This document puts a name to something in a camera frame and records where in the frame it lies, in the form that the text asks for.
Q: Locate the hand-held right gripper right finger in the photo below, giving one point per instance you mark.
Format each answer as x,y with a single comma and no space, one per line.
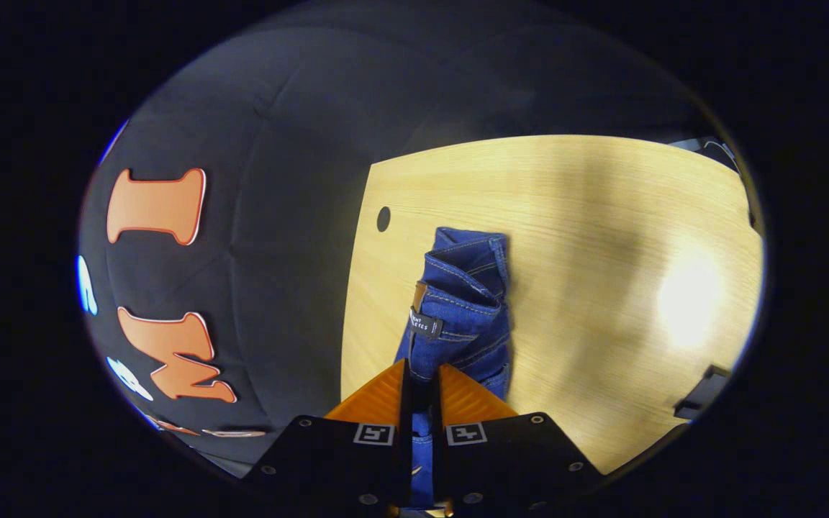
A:
501,460

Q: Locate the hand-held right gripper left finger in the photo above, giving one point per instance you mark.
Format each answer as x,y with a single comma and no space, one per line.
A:
342,460

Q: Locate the blue denim jeans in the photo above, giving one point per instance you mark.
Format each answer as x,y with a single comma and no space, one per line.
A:
468,302

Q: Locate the small black object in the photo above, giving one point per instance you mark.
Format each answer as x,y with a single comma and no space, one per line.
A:
702,392

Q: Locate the black backdrop cloth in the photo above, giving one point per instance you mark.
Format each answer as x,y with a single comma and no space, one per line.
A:
278,252

